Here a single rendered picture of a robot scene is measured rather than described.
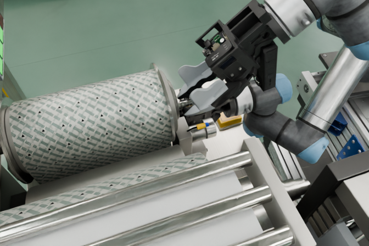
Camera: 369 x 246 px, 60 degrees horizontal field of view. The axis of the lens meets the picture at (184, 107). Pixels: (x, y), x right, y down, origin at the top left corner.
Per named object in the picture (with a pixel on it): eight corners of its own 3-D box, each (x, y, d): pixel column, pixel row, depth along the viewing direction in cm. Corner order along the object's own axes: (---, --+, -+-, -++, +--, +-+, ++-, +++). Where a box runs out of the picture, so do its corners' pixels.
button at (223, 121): (241, 122, 98) (242, 117, 96) (220, 128, 97) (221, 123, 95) (231, 105, 102) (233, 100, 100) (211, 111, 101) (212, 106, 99)
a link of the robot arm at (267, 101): (289, 109, 80) (298, 87, 74) (250, 121, 78) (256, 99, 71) (274, 87, 85) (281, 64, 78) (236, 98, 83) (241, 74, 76)
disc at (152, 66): (176, 156, 59) (174, 106, 48) (173, 157, 59) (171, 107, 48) (155, 99, 68) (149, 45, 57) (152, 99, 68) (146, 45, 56)
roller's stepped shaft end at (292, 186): (310, 201, 39) (319, 190, 37) (267, 217, 38) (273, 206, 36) (296, 178, 41) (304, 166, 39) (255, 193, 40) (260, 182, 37)
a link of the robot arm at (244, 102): (236, 96, 82) (251, 120, 77) (220, 100, 81) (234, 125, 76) (241, 76, 76) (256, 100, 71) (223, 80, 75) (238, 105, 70)
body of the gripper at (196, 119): (175, 88, 72) (224, 76, 74) (176, 111, 79) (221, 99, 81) (186, 114, 67) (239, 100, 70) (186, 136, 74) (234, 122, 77)
